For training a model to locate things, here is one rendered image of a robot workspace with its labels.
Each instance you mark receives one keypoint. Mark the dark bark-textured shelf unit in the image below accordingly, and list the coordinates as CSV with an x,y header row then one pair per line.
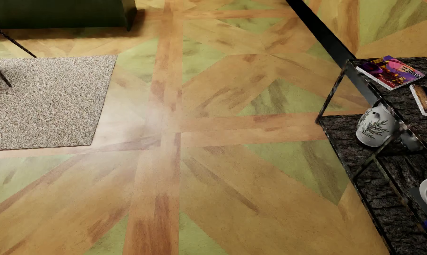
x,y
394,191

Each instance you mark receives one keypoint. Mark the white teapot with leaf print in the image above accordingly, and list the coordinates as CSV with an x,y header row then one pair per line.
x,y
374,126

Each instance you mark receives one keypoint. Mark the black baseboard strip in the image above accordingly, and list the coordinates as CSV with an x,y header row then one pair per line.
x,y
323,33

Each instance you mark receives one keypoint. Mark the dark green cabinet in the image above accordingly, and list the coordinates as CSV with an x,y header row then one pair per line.
x,y
63,13

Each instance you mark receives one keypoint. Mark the beige speckled rug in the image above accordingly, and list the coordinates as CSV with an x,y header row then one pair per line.
x,y
50,102

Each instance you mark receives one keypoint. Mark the purple cover magazine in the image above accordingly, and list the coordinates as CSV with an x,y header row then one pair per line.
x,y
389,72

